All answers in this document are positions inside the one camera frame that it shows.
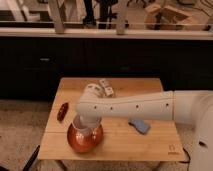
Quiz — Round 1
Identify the wooden table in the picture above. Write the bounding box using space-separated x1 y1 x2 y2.
38 77 185 161

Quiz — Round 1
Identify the white ceramic cup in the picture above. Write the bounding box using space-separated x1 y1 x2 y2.
73 115 101 136

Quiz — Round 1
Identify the cardboard box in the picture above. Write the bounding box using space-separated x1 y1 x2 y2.
145 3 190 30

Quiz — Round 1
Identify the black table leg strut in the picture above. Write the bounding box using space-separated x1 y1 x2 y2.
22 145 40 171

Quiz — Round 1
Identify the white patterned bottle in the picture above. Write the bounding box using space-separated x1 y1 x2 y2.
99 78 115 97

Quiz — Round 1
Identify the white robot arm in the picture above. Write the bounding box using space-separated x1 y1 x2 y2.
76 84 213 171

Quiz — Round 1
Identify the dark red oblong object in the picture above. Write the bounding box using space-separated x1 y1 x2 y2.
57 103 69 122

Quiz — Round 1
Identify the blue sponge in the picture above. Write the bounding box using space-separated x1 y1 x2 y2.
128 119 150 134

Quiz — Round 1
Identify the black cable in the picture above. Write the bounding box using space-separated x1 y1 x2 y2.
178 148 192 164

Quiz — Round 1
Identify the red ceramic bowl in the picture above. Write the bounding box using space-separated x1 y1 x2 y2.
67 123 103 153

